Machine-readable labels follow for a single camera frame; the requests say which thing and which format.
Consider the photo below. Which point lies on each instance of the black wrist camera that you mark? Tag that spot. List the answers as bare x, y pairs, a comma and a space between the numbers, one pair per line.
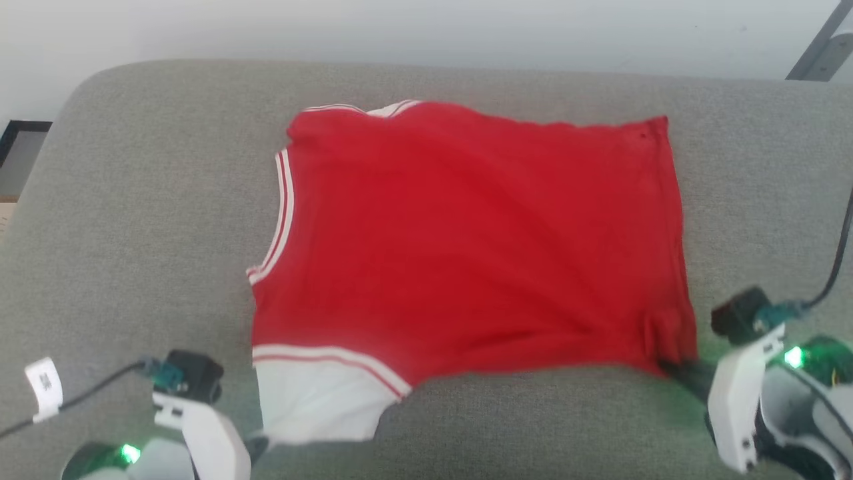
196, 376
736, 316

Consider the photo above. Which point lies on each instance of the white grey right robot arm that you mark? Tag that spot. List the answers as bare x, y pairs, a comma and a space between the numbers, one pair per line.
810, 413

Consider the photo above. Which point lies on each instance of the black framed panel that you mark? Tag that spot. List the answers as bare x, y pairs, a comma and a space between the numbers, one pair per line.
8, 143

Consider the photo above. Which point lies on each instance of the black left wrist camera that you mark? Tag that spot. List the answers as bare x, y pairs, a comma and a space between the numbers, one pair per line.
196, 376

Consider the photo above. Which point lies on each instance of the grey metal pole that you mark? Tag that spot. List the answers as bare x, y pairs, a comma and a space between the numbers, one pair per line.
823, 46

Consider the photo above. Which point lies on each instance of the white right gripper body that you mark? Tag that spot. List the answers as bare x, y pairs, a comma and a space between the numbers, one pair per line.
733, 400

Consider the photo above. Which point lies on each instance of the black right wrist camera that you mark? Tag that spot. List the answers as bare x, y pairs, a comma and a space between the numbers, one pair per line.
736, 316

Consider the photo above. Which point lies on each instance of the grey fabric sofa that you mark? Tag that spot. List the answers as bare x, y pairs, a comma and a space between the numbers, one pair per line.
133, 233

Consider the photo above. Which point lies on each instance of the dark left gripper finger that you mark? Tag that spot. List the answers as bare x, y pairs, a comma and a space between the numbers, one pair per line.
258, 446

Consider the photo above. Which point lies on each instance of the red garment with white trim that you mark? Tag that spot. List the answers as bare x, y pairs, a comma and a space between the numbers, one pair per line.
466, 246

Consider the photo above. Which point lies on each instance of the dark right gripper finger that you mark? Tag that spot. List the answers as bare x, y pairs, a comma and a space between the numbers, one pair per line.
693, 378

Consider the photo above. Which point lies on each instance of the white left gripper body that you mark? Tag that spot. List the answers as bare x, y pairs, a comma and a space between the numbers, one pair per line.
213, 446

